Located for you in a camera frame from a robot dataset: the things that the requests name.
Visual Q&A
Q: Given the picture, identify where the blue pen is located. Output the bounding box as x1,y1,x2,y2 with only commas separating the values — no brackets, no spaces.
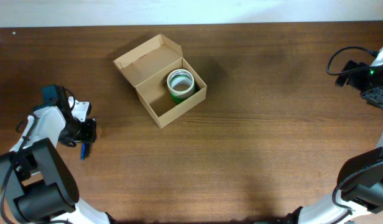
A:
80,142,91,161

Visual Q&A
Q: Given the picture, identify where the brown cardboard box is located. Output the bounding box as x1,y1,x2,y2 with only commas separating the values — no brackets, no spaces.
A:
113,34,207,128

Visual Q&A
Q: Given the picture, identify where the white masking tape roll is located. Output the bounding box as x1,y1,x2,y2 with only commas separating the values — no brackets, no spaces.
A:
167,69,195,96

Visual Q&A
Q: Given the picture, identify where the green tape roll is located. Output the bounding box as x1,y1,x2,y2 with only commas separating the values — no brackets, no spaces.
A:
171,89,195,104

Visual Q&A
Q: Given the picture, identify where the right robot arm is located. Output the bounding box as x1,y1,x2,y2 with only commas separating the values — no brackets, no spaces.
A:
270,60,383,224

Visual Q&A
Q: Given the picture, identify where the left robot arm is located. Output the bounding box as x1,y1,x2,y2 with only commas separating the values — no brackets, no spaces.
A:
0,84,115,223

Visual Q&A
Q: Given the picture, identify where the black right camera cable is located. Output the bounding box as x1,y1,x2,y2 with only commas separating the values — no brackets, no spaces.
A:
326,46,381,77

